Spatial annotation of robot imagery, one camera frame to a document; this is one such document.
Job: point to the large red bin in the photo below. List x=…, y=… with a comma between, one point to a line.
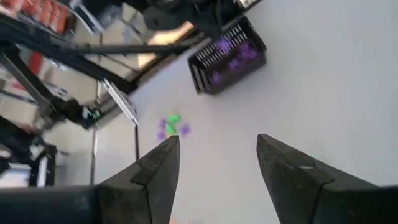
x=35, y=62

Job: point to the green plastic toy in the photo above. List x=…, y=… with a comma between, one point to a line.
x=173, y=118
x=170, y=128

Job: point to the black aluminium rig frame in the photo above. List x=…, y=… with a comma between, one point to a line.
x=62, y=57

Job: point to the gray table mat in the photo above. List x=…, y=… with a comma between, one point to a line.
x=311, y=93

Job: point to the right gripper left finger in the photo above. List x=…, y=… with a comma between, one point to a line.
x=133, y=202

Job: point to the orange bin rack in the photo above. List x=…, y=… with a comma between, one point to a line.
x=46, y=12

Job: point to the silver frame bracket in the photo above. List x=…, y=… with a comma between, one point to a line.
x=121, y=102

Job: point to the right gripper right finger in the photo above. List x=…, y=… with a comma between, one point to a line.
x=304, y=199

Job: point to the black plastic basket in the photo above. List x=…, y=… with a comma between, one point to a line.
x=239, y=81

